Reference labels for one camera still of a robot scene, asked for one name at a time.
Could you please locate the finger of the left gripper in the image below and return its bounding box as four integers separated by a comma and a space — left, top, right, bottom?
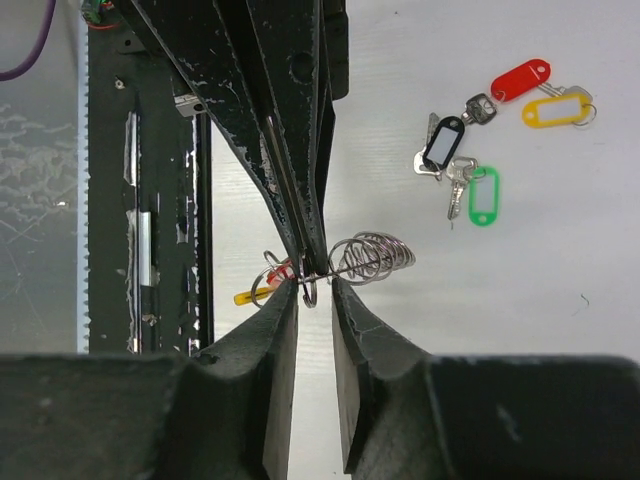
133, 1, 307, 271
247, 1, 349, 274

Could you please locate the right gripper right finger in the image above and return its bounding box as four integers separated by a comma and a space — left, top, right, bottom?
331, 280, 480, 479

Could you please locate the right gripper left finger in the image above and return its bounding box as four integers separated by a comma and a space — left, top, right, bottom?
169, 281, 298, 479

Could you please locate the small split key ring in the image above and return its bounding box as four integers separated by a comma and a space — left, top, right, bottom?
301, 254, 319, 309

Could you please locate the key with black tag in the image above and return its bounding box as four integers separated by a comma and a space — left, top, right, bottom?
413, 112, 466, 180

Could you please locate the metal keyring holder yellow tip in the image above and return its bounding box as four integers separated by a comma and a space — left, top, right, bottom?
233, 231, 416, 308

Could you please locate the key with red tag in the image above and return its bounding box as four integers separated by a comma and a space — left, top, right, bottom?
267, 260, 296, 288
459, 58, 594, 126

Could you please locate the left status led board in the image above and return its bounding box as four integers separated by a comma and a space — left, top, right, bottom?
80, 0, 121, 31

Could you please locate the key with yellow tag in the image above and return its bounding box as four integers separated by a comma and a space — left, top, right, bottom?
521, 93, 596, 129

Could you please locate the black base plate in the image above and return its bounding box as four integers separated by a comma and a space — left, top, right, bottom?
86, 19, 214, 355

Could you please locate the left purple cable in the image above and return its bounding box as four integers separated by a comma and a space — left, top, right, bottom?
0, 0, 57, 83

